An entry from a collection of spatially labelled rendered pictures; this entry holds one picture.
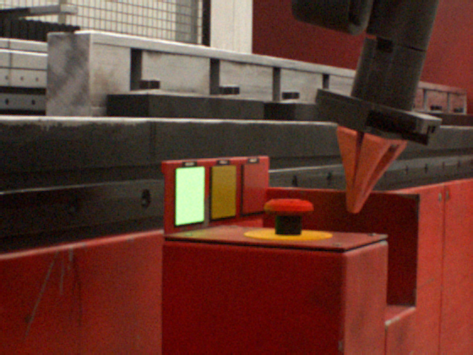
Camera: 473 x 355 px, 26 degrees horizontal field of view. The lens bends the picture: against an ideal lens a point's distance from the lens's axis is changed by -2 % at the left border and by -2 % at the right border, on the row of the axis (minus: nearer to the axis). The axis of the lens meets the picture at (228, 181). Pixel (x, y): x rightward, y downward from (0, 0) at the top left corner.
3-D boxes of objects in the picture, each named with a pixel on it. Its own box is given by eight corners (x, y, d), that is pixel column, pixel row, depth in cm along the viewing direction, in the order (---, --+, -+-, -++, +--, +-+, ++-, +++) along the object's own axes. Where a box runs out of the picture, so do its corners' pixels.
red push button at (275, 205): (301, 247, 84) (301, 201, 84) (255, 243, 86) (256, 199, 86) (319, 242, 88) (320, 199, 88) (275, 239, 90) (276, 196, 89)
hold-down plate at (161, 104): (147, 118, 114) (148, 90, 114) (105, 118, 116) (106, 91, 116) (264, 121, 141) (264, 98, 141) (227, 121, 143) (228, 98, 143)
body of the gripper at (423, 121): (336, 110, 99) (356, 33, 97) (437, 139, 94) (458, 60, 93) (310, 107, 93) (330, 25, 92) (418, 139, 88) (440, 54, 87)
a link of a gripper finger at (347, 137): (341, 202, 99) (366, 104, 97) (412, 225, 96) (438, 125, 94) (314, 206, 93) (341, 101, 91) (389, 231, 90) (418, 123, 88)
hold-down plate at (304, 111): (294, 122, 150) (294, 101, 150) (259, 121, 152) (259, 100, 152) (364, 123, 176) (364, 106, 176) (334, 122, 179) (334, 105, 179)
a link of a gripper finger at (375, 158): (318, 194, 100) (343, 97, 98) (388, 217, 97) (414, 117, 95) (290, 198, 94) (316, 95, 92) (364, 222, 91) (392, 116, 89)
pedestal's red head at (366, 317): (340, 402, 80) (347, 166, 79) (160, 379, 87) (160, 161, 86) (415, 352, 98) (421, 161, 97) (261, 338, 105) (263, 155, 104)
